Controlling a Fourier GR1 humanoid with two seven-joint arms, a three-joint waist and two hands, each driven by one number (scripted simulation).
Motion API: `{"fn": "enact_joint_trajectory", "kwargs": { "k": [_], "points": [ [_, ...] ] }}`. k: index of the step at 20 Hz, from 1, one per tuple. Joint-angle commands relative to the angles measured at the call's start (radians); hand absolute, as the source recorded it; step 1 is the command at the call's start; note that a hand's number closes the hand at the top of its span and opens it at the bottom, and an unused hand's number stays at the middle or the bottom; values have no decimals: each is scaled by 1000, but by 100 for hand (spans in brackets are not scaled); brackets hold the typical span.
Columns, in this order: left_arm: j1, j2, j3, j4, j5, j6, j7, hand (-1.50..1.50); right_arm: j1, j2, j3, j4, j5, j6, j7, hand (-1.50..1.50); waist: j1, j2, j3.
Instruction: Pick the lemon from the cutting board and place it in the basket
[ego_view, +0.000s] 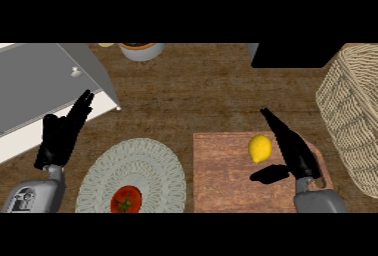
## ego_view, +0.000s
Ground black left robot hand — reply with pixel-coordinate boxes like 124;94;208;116
32;89;96;171

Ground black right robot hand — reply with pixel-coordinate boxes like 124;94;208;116
248;107;322;185

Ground yellow lemon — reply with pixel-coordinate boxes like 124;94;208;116
246;133;273;165

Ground beige wicker basket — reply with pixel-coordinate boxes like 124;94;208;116
314;43;378;200

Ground brown wooden cutting board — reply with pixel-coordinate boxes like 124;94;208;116
192;131;334;214

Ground white cabinet body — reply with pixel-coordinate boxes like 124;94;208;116
0;89;119;164

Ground grey cabinet door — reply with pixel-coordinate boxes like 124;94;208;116
0;43;122;138

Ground pale round woven placemat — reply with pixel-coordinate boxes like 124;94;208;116
74;137;187;214

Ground red tomato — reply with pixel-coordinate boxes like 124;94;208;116
109;185;143;214

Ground black appliance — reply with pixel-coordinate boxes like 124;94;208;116
246;43;348;70

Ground pale grey plant pot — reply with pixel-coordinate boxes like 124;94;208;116
116;43;167;63

